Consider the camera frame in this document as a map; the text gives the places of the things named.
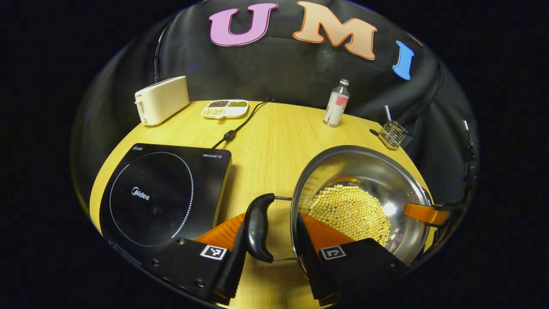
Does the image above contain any white divided dish with beans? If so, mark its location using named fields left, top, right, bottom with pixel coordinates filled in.
left=201, top=100, right=249, bottom=119

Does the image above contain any steel pot with black handles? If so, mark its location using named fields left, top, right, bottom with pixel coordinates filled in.
left=244, top=145, right=434, bottom=279

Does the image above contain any black induction cooktop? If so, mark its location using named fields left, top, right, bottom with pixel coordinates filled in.
left=99, top=143, right=232, bottom=262

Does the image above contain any clear bottle with pink label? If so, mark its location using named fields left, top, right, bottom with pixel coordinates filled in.
left=323, top=79, right=350, bottom=128

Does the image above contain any wire mesh holder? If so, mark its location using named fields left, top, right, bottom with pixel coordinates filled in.
left=378, top=120, right=409, bottom=150

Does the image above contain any thin hanging cable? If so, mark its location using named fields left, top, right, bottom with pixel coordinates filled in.
left=153, top=21, right=173, bottom=83

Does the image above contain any black power cable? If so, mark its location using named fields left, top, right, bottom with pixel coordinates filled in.
left=211, top=98, right=275, bottom=149

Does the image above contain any white toaster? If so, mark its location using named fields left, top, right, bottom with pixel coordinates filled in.
left=134, top=76, right=190, bottom=126

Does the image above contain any pile of yellow soybeans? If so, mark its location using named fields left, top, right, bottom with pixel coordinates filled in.
left=308, top=185, right=391, bottom=247

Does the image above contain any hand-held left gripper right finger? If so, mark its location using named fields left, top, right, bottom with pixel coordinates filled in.
left=296, top=212, right=408, bottom=306

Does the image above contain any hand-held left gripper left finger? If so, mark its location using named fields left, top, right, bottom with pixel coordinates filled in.
left=144, top=212, right=250, bottom=305

